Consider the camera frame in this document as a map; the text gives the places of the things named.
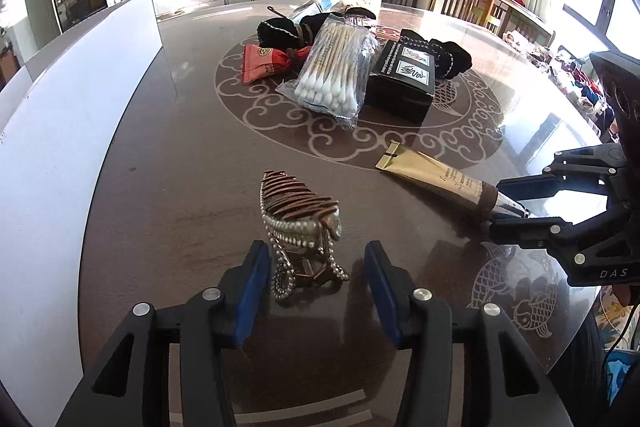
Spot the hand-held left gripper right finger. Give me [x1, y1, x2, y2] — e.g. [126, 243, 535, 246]
[364, 241, 576, 427]

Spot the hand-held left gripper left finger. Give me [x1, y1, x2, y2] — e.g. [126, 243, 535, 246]
[55, 239, 273, 427]

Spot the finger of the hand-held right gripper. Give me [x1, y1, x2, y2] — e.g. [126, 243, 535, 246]
[488, 207, 640, 288]
[496, 144, 626, 204]

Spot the brown pearl hair clip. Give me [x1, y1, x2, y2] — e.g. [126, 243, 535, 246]
[259, 169, 350, 303]

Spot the gold cream tube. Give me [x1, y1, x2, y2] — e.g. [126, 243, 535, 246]
[375, 141, 532, 221]

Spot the black sock bundle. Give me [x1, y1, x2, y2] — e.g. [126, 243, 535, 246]
[400, 28, 473, 80]
[257, 12, 326, 50]

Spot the red foil packet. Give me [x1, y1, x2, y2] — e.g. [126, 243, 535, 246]
[242, 44, 313, 85]

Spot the blue white cream box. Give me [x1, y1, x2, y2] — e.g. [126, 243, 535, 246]
[290, 0, 342, 20]

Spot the pile of assorted clutter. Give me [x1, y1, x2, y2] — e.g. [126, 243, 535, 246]
[500, 29, 618, 142]

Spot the black cardboard box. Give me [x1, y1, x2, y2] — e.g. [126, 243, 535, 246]
[365, 39, 437, 124]

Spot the bag of cotton swabs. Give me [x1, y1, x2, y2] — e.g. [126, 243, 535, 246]
[275, 14, 377, 129]

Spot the white board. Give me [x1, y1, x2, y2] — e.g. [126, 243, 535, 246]
[0, 0, 178, 383]

